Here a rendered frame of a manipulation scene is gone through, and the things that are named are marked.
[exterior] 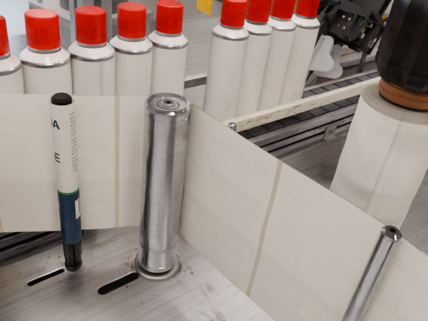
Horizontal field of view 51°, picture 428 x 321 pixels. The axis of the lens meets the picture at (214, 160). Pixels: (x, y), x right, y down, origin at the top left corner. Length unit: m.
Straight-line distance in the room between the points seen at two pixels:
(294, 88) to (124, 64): 0.33
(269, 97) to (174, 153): 0.39
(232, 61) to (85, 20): 0.22
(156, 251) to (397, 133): 0.25
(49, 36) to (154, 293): 0.28
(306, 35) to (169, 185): 0.42
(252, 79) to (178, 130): 0.34
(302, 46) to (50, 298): 0.52
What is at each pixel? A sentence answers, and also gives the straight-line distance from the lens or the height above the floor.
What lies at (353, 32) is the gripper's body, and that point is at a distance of 0.77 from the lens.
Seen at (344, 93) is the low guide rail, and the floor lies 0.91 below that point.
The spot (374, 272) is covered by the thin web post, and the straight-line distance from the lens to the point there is 0.30.
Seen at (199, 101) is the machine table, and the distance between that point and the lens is 0.91.
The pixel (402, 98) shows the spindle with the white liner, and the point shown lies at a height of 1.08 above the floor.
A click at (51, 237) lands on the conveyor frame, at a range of 0.58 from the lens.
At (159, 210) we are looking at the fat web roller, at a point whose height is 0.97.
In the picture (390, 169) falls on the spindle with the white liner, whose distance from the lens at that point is 0.46.
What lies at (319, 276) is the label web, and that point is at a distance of 0.34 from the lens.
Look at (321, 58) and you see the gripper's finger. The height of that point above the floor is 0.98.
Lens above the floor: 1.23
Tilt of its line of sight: 33 degrees down
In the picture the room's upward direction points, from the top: 8 degrees clockwise
